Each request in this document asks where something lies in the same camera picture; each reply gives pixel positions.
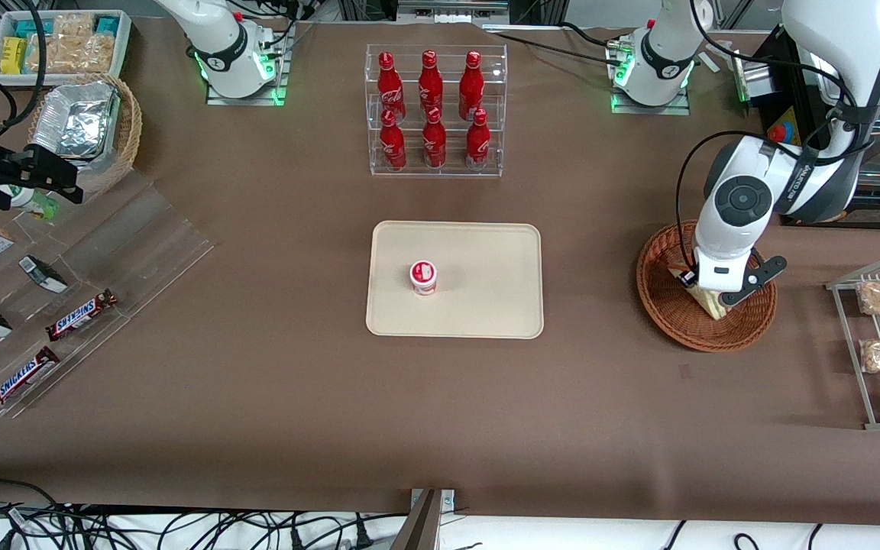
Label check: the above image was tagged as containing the triangle sandwich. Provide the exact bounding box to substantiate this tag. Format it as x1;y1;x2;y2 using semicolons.
668;264;728;320

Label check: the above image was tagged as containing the brown round wicker basket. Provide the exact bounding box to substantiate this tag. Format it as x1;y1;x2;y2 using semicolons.
636;220;779;353

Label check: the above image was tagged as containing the silver foil tray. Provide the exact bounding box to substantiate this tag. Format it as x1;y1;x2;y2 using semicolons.
31;81;122;160

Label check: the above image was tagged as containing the tan wicker basket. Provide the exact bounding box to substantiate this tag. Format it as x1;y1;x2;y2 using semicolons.
26;73;144;196

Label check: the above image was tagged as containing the beige plastic tray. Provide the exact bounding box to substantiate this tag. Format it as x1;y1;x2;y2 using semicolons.
365;221;545;339

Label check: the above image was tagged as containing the green white small bottle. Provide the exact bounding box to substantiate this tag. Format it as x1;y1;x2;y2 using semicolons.
0;183;61;222

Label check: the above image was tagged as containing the clear acrylic stepped stand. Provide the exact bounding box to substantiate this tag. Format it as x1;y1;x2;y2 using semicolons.
0;168;218;420

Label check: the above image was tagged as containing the yellow snack pack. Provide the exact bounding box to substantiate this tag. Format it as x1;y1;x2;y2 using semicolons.
0;36;29;76

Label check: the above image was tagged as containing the clear bag of crackers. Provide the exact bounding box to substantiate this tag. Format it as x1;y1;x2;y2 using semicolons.
27;13;117;76

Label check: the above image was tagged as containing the snickers chocolate bar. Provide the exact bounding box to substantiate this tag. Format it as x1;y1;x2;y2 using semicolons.
0;345;62;413
45;288;119;342

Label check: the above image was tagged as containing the white plastic bin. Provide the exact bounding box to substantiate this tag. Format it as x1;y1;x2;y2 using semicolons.
0;9;134;87

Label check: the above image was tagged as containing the clear acrylic bottle rack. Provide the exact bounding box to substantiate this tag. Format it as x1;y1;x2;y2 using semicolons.
364;44;509;179

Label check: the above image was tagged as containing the red cola bottle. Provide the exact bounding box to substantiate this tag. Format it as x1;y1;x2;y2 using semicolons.
377;51;407;125
465;108;492;172
418;50;445;117
379;108;409;172
422;106;448;170
458;50;485;123

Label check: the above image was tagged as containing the white red yogurt cup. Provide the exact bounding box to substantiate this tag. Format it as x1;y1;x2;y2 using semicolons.
409;260;439;297

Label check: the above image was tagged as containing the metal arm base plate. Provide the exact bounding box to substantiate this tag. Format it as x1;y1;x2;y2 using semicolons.
205;21;297;107
609;37;692;117

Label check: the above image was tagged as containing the silver wire shelf rack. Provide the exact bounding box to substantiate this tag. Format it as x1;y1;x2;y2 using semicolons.
825;254;880;432

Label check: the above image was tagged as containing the shiny silver metal handle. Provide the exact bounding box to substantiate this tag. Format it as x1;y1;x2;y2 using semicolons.
730;49;775;106

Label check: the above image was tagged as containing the black table cable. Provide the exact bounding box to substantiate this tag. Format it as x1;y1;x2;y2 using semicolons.
484;21;626;66

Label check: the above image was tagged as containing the metal table bracket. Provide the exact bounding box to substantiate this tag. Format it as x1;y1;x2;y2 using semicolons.
390;488;457;550

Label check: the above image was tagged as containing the black cable tangle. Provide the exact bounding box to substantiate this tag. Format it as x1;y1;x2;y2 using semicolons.
0;478;410;550

